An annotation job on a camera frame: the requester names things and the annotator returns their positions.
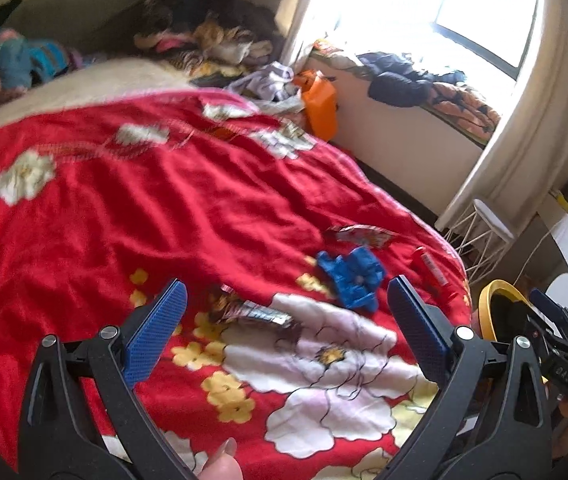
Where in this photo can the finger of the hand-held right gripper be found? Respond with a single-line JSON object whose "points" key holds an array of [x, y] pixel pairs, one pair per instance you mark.
{"points": [[551, 312]]}

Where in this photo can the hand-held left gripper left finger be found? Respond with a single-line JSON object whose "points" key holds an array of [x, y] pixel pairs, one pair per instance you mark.
{"points": [[156, 330]]}

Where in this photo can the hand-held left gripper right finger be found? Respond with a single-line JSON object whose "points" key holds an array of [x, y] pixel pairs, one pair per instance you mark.
{"points": [[418, 330]]}

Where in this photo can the yellow trash bin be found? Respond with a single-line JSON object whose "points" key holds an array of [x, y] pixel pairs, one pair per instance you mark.
{"points": [[488, 300]]}

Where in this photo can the brown silver foil wrapper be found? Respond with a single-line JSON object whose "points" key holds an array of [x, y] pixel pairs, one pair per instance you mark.
{"points": [[259, 314]]}

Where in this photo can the person's left hand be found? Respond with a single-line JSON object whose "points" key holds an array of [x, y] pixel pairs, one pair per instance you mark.
{"points": [[221, 467]]}

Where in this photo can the red plastic tube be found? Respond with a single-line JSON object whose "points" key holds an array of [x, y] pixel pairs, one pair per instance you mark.
{"points": [[431, 267]]}

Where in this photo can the red white wrapper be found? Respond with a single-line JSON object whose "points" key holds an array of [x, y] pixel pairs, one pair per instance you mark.
{"points": [[363, 235]]}

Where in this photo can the red floral blanket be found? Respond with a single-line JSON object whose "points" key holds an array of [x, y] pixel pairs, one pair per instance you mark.
{"points": [[164, 200]]}

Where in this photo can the cream curtain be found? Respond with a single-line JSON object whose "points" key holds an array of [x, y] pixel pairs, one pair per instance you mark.
{"points": [[523, 135]]}

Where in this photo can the orange patterned blanket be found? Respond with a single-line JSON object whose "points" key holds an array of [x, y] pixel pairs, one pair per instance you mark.
{"points": [[468, 110]]}

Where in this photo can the dark blue puffer jacket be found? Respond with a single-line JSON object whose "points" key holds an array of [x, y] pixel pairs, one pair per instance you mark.
{"points": [[398, 87]]}

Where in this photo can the orange bag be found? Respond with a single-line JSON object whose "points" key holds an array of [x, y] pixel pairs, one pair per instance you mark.
{"points": [[320, 107]]}

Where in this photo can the beige bed sheet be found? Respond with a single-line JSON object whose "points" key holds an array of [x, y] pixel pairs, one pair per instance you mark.
{"points": [[89, 80]]}

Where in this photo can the lavender cloth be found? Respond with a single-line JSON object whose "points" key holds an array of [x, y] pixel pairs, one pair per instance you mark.
{"points": [[269, 77]]}

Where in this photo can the window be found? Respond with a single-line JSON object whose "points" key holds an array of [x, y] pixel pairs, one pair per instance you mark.
{"points": [[483, 30]]}

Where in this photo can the pile of dark clothes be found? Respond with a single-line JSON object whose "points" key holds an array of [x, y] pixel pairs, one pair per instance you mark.
{"points": [[204, 5]]}

